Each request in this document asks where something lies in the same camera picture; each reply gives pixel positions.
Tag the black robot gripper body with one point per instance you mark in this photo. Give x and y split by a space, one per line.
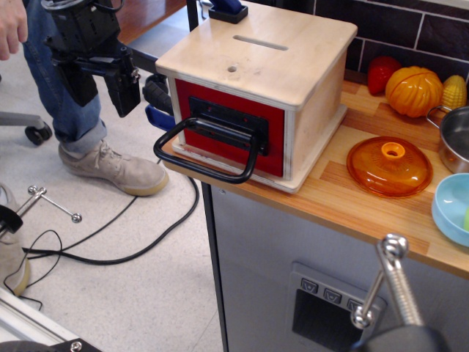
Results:
87 38

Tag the red front wooden drawer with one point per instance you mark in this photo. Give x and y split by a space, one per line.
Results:
233 128

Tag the steel cooking pot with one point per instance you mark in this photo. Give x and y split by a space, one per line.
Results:
453 145

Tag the blue jeans leg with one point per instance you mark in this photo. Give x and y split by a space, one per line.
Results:
78 129

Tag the orange toy pumpkin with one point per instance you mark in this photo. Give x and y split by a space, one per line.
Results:
413 91

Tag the blue black clamp handle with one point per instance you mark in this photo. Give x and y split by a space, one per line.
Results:
159 110

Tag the yellow toy corn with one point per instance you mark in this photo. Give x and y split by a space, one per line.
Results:
454 92

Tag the grey toy kitchen cabinet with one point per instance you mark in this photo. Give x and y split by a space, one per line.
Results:
289 267

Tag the metal clamp screw right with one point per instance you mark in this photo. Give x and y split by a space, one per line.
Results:
412 334

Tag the beige sneaker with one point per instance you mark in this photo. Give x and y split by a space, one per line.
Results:
15 268
132 175

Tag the person's bare hand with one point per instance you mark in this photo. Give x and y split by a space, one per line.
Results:
14 27

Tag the red toy pepper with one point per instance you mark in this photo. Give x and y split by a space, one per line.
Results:
380 70

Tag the orange transparent pot lid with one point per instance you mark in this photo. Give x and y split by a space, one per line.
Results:
389 167

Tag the aluminium frame rail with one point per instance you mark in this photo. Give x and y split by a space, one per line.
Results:
26 329

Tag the office chair base wheel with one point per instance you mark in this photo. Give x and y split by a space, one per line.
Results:
37 131

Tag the blue black clamp on box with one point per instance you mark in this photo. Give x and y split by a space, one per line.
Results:
230 11

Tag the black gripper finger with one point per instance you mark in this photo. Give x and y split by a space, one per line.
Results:
122 80
80 85

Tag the light wooden box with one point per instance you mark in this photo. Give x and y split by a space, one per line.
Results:
285 59

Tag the green item in bowl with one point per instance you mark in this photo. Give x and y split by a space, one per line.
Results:
466 220

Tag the light blue bowl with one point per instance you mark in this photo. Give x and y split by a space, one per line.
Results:
449 205

